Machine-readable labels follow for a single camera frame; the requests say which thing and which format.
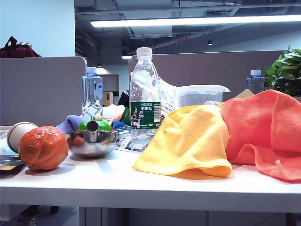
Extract clear bottle green label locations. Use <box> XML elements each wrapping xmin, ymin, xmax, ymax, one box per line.
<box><xmin>128</xmin><ymin>47</ymin><xmax>163</xmax><ymax>153</ymax></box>

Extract metal ice scoop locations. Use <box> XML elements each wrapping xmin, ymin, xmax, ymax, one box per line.
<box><xmin>64</xmin><ymin>120</ymin><xmax>120</xmax><ymax>158</ymax></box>

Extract cardboard box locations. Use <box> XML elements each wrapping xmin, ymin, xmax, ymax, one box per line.
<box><xmin>103</xmin><ymin>91</ymin><xmax>114</xmax><ymax>107</ymax></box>

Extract white plastic bag with packet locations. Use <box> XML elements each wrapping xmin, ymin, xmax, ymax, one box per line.
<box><xmin>157</xmin><ymin>79</ymin><xmax>182</xmax><ymax>123</ymax></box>

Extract green snack packet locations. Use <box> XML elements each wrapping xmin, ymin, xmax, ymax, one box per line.
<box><xmin>121</xmin><ymin>107</ymin><xmax>132</xmax><ymax>123</ymax></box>

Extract black jacket white stripes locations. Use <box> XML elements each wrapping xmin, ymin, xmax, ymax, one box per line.
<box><xmin>117</xmin><ymin>90</ymin><xmax>130</xmax><ymax>108</ymax></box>

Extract blue cloth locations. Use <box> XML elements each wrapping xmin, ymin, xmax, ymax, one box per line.
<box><xmin>112</xmin><ymin>121</ymin><xmax>131</xmax><ymax>131</ymax></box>

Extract white bag green print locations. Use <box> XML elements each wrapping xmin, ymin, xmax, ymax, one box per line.
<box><xmin>103</xmin><ymin>104</ymin><xmax>125</xmax><ymax>118</ymax></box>

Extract yellow microfibre cloth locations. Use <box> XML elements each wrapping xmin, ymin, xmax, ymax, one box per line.
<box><xmin>132</xmin><ymin>105</ymin><xmax>233</xmax><ymax>178</ymax></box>

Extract green toy apple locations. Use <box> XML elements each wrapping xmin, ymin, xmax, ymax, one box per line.
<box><xmin>77</xmin><ymin>120</ymin><xmax>112</xmax><ymax>132</ymax></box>

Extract transparent plastic lidded container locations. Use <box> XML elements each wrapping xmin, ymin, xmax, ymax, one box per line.
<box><xmin>176</xmin><ymin>84</ymin><xmax>231</xmax><ymax>110</ymax></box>

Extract square water bottle blue cap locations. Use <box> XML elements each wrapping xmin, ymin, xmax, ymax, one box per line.
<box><xmin>81</xmin><ymin>66</ymin><xmax>104</xmax><ymax>122</ymax></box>
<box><xmin>246</xmin><ymin>69</ymin><xmax>266</xmax><ymax>94</ymax></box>

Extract desk partition panel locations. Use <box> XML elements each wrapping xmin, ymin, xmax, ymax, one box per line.
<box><xmin>0</xmin><ymin>56</ymin><xmax>88</xmax><ymax>127</ymax></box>
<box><xmin>128</xmin><ymin>50</ymin><xmax>292</xmax><ymax>102</ymax></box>

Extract purple microfibre cloth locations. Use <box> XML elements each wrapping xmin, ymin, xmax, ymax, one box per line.
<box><xmin>55</xmin><ymin>114</ymin><xmax>87</xmax><ymax>134</ymax></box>

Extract brown cardboard envelope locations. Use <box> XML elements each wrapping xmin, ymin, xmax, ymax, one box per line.
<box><xmin>234</xmin><ymin>88</ymin><xmax>256</xmax><ymax>99</ymax></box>

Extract long ceiling light strip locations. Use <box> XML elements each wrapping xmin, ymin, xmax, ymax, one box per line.
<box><xmin>90</xmin><ymin>14</ymin><xmax>301</xmax><ymax>28</ymax></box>

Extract orange microfibre cloth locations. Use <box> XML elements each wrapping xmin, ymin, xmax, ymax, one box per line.
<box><xmin>218</xmin><ymin>89</ymin><xmax>301</xmax><ymax>183</ymax></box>

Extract orange wrapped ball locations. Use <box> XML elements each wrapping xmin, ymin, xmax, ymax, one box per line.
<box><xmin>18</xmin><ymin>126</ymin><xmax>69</xmax><ymax>171</ymax></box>

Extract brown paper cup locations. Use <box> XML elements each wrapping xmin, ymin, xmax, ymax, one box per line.
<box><xmin>6</xmin><ymin>121</ymin><xmax>40</xmax><ymax>153</ymax></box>

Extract green leafy plant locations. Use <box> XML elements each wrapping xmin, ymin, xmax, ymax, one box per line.
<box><xmin>265</xmin><ymin>44</ymin><xmax>301</xmax><ymax>97</ymax></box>

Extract maroon backpack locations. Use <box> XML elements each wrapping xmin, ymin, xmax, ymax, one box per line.
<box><xmin>0</xmin><ymin>36</ymin><xmax>42</xmax><ymax>59</ymax></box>

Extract clear plastic wrapped pack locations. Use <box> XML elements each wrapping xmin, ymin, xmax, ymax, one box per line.
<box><xmin>0</xmin><ymin>126</ymin><xmax>21</xmax><ymax>157</ymax></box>

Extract black printed card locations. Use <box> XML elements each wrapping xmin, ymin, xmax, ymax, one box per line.
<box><xmin>0</xmin><ymin>154</ymin><xmax>24</xmax><ymax>175</ymax></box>

